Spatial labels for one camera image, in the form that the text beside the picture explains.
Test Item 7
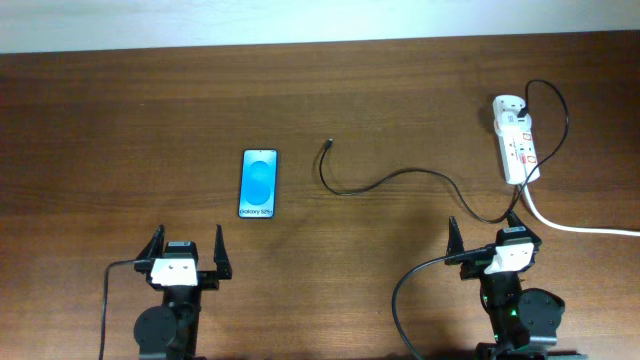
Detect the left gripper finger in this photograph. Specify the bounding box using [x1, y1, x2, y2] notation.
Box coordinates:
[134, 225, 165, 273]
[213, 225, 233, 280]

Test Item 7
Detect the blue screen Galaxy smartphone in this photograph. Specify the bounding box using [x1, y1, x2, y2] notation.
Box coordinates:
[238, 149, 278, 219]

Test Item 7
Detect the white power strip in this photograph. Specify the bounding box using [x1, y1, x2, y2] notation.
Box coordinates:
[492, 94, 542, 186]

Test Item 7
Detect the black USB charging cable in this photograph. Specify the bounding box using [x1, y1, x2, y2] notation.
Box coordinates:
[318, 79, 571, 225]

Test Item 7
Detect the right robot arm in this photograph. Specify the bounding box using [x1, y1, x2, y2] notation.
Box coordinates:
[445, 212, 586, 360]

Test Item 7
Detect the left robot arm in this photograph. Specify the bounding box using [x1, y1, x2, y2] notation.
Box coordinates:
[133, 225, 232, 360]

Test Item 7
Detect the white charger plug adapter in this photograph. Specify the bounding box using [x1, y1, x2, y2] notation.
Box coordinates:
[492, 95, 532, 136]

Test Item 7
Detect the white power strip cord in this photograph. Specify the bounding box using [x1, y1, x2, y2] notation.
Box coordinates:
[519, 182, 640, 238]

